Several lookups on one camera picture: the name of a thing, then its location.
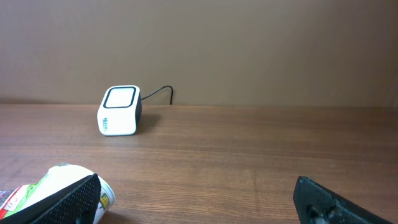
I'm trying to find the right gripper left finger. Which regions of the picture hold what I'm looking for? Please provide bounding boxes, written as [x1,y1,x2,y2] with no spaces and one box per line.
[1,174,101,224]

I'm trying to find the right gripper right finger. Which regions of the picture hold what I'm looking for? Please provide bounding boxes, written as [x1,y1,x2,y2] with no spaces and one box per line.
[293,176,391,224]

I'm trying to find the cup noodles cup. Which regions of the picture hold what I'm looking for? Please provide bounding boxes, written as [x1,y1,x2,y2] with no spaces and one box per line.
[21,163,116,224]

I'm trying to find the green snack bag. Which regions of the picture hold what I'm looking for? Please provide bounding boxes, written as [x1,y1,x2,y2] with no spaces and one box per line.
[1,183,40,220]

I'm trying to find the white barcode scanner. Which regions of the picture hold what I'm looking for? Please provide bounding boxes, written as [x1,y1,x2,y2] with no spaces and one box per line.
[97,85,142,136]

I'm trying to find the black scanner cable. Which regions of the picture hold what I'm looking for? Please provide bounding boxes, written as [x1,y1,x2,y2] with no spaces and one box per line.
[140,85,174,106]

